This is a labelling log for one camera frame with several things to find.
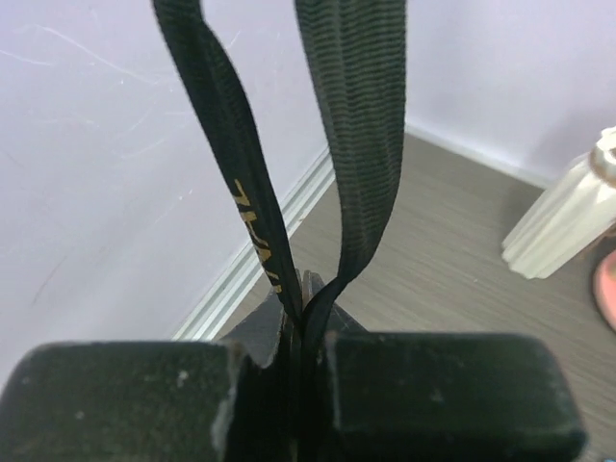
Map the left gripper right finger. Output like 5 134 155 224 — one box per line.
302 271 589 462

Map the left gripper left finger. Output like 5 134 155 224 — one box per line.
1 296 288 461

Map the black ribbon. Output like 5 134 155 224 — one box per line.
151 0 410 462

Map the white ribbed ceramic vase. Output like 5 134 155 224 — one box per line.
501 127 615 279

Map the pink three-tier shelf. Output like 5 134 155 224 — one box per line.
593 251 616 331

